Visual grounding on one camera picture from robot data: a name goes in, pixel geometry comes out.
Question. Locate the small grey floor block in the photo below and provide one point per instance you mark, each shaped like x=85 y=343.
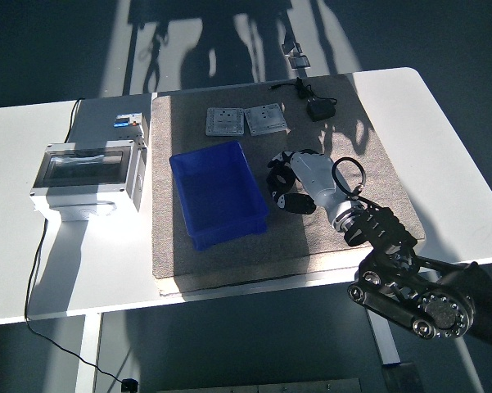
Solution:
x=299 y=61

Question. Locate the beige foam underlay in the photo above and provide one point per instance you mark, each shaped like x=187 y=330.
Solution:
x=168 y=287

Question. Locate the black power adapter plug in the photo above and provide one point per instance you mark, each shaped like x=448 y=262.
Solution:
x=320 y=110

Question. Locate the blue plastic box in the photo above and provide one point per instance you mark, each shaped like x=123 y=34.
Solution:
x=221 y=196

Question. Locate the white table leg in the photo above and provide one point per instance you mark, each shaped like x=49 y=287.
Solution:
x=88 y=348
x=389 y=348

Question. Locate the circuit breaker with blue label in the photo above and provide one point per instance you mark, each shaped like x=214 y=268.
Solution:
x=127 y=120

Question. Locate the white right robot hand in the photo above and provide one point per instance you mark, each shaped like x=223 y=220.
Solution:
x=315 y=172

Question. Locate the grey square metal plate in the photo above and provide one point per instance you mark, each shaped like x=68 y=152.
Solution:
x=266 y=118
x=225 y=122

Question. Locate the black plastic nut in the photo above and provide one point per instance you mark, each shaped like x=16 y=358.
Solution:
x=284 y=186

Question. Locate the dark floor block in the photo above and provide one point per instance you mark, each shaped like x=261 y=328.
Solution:
x=401 y=378

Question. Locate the black floor plug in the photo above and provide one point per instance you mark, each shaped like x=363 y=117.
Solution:
x=129 y=385

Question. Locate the small dark floor bracket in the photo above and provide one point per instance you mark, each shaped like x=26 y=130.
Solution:
x=290 y=44

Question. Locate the grey enclosure with clear lid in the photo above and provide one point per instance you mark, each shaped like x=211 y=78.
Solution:
x=86 y=168

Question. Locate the grey-brown mat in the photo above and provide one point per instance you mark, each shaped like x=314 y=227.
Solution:
x=229 y=254

